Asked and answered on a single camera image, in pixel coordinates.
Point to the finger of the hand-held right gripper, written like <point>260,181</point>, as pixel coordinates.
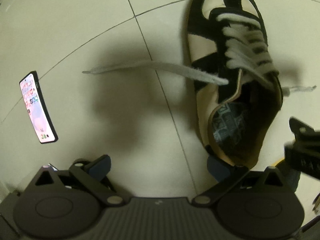
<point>306,132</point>

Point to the black smartphone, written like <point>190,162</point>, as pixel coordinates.
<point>37,105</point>

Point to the grey shoelace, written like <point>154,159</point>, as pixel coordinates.
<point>162,66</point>

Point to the black and beige shoe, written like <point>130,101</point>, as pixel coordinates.
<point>200,12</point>

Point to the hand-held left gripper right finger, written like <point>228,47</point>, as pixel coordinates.
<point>217,170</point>

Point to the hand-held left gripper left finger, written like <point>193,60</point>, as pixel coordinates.
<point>101,166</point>

